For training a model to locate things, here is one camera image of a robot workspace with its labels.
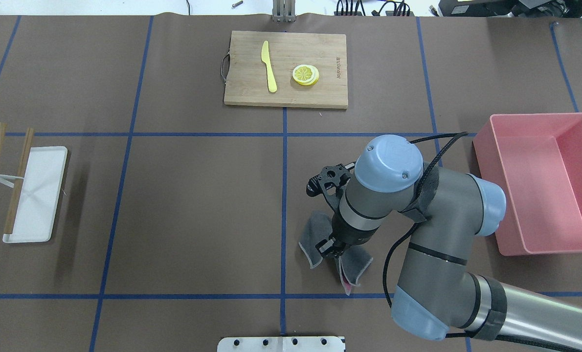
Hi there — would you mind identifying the yellow lemon slice toy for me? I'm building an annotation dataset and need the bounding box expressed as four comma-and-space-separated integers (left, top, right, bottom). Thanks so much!
292, 64, 320, 86

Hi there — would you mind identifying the aluminium frame post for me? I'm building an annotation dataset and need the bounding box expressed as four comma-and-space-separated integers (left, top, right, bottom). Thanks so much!
272, 0, 297, 23

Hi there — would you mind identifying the yellow plastic knife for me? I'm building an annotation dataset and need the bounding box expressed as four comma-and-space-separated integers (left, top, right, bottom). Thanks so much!
260, 40, 278, 93

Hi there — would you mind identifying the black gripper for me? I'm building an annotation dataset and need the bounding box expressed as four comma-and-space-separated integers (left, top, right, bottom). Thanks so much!
318, 235, 348, 259

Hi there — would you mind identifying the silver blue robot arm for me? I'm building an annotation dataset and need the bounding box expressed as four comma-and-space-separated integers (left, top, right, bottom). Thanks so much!
306, 132, 582, 352

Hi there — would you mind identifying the wooden chopstick inner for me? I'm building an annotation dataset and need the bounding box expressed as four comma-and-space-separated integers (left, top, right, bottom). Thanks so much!
3, 127, 35, 234

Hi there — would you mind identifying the bamboo cutting board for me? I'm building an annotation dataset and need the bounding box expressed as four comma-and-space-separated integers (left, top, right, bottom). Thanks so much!
224, 30, 349, 110

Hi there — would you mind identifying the white rectangular tray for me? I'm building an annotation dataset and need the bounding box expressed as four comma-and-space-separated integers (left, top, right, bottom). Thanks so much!
2, 146, 69, 243

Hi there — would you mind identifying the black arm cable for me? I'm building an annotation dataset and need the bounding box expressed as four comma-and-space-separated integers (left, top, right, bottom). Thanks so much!
382, 131, 469, 294

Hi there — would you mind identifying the dark grey cloth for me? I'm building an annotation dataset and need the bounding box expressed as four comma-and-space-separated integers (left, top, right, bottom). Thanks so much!
298, 210, 373, 296

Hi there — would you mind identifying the pink plastic bin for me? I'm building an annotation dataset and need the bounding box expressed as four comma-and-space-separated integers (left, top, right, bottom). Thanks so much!
473, 113, 582, 256

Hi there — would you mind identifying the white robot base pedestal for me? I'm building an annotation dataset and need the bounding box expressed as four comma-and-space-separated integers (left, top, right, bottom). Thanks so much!
217, 336, 347, 352

